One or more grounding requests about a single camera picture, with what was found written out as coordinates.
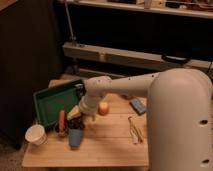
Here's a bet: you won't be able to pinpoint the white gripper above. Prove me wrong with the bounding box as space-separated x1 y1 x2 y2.
66 104 96 122

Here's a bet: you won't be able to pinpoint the dark purple grapes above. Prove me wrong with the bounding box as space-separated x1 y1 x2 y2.
68 118 85 130

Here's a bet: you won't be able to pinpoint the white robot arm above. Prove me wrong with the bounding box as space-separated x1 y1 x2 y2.
78 68 213 171

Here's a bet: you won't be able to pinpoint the small dark bowl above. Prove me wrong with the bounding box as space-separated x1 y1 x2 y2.
54 123 68 138

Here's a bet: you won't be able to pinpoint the orange apple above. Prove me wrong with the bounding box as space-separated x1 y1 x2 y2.
98 102 109 116

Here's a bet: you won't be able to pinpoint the orange carrot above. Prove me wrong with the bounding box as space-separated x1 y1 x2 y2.
59 110 65 132

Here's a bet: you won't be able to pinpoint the blue plastic cup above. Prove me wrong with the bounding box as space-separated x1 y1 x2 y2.
68 129 83 147

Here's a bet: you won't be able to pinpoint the green plastic tray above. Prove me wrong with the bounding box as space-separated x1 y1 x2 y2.
33 79 83 128

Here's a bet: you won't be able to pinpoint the blue sponge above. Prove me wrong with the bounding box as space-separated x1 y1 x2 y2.
130 98 146 115

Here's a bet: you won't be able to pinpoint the wooden utensil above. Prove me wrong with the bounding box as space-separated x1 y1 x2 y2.
128 117 143 144

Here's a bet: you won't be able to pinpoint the white paper cup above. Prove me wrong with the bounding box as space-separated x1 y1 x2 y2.
25 124 47 145

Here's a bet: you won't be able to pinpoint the grey metal rail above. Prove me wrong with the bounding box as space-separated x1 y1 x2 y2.
63 42 213 72

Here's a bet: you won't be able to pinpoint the wall shelf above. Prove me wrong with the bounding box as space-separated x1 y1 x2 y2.
57 0 213 19

